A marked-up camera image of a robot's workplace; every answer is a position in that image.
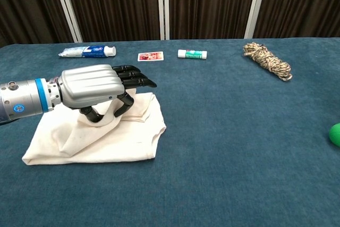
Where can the red playing card box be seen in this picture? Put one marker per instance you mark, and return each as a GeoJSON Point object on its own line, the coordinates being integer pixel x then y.
{"type": "Point", "coordinates": [150, 56]}

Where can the dark folding screen panel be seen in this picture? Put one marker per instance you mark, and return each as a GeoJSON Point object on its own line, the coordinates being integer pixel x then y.
{"type": "Point", "coordinates": [26, 6]}
{"type": "Point", "coordinates": [114, 6]}
{"type": "Point", "coordinates": [300, 3]}
{"type": "Point", "coordinates": [212, 3]}

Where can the white T-shirt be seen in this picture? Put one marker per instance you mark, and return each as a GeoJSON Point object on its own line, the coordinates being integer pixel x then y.
{"type": "Point", "coordinates": [106, 142]}

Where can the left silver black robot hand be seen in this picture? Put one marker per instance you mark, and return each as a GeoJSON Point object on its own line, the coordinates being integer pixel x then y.
{"type": "Point", "coordinates": [90, 86]}

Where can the green white glue stick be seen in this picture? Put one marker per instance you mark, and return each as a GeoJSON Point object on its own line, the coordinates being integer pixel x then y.
{"type": "Point", "coordinates": [192, 54]}

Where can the blue white toothpaste tube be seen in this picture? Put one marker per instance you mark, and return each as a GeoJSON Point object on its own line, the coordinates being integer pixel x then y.
{"type": "Point", "coordinates": [87, 52]}

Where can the green ball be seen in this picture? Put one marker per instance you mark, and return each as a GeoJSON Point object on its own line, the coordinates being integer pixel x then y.
{"type": "Point", "coordinates": [335, 135]}

